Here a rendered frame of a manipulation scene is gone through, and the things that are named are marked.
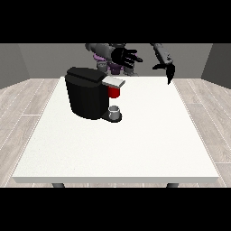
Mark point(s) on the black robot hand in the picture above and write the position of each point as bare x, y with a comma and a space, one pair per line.
170, 69
121, 56

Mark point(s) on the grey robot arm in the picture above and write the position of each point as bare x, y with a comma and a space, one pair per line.
100, 49
163, 53

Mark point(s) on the pale grey machine lid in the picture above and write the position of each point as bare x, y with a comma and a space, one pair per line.
113, 81

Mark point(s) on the red pod holder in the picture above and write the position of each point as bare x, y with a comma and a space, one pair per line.
113, 92

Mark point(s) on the black coffee machine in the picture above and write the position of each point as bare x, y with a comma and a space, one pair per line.
85, 96

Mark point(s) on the grey robot trunk purple rings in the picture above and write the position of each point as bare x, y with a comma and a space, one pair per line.
115, 69

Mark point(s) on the small grey cup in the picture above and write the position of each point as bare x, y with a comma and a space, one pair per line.
114, 112

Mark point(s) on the dark table leg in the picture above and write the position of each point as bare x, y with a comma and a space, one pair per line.
172, 185
58, 185

